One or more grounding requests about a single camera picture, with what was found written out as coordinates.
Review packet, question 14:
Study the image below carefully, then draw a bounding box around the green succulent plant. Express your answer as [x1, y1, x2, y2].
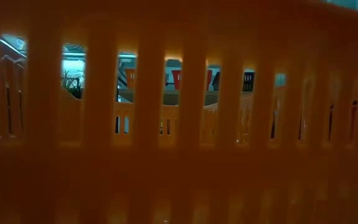
[61, 70, 83, 100]

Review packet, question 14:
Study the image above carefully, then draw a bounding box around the black plastic basket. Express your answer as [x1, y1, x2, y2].
[243, 71, 255, 92]

